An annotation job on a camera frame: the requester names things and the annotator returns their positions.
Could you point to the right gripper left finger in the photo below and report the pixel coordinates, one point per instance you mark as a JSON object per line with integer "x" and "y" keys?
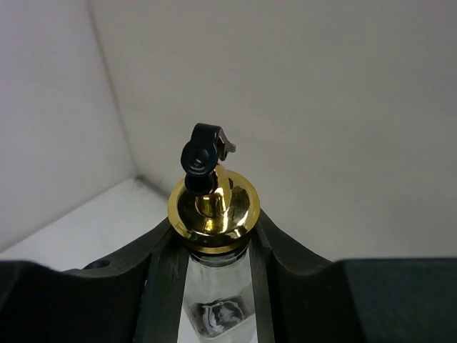
{"x": 131, "y": 295}

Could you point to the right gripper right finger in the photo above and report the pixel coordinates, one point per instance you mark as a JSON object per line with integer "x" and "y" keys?
{"x": 300, "y": 296}

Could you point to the dark sauce bottle gold spout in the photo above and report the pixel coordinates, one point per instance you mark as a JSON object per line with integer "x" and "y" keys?
{"x": 214, "y": 211}

